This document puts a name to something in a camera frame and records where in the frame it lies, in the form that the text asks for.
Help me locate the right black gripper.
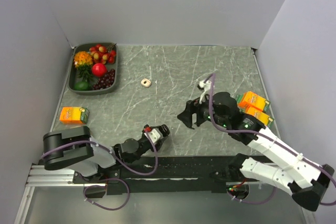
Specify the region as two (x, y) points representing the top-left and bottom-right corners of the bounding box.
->
(176, 91), (228, 128)

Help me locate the black earbud charging case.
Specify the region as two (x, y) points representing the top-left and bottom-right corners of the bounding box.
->
(159, 124), (170, 137)

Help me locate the beige earbud charging case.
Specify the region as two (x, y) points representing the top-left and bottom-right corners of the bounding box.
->
(141, 78), (152, 88)

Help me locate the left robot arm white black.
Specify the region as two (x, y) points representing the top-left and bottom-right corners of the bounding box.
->
(40, 124), (170, 183)

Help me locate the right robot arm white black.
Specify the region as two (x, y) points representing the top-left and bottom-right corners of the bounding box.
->
(177, 92), (335, 211)

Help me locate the orange juice box upper right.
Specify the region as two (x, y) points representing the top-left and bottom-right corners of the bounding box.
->
(235, 91), (270, 112)

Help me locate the orange juice box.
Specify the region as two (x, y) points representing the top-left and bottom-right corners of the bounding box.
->
(235, 91), (270, 112)
(59, 106), (89, 124)
(245, 106), (274, 127)

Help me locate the dark grape bunch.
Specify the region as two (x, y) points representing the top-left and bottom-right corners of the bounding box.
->
(92, 69), (116, 90)

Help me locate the orange juice box upper left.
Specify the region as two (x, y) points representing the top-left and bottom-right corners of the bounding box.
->
(59, 106), (89, 124)

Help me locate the orange juice box lower right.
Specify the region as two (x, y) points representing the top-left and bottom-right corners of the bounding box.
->
(245, 106), (274, 127)

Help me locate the red apple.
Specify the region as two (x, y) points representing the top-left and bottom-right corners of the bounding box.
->
(91, 63), (108, 78)

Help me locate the green avocado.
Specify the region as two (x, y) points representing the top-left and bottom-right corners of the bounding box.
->
(74, 81), (91, 91)

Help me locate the dark grey fruit tray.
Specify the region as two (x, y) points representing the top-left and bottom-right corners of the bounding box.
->
(67, 42), (118, 95)

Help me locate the red cherry bunch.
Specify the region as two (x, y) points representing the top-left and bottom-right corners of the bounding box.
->
(89, 44), (117, 65)

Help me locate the orange flower fruit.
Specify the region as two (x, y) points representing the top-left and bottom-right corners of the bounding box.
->
(73, 51), (93, 68)

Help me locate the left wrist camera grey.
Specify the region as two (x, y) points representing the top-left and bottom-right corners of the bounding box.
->
(144, 127), (163, 144)

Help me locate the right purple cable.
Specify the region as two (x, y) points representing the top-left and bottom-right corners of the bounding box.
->
(203, 73), (336, 206)

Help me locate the left aluminium frame rail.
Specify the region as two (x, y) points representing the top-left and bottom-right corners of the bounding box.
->
(25, 163), (77, 187)

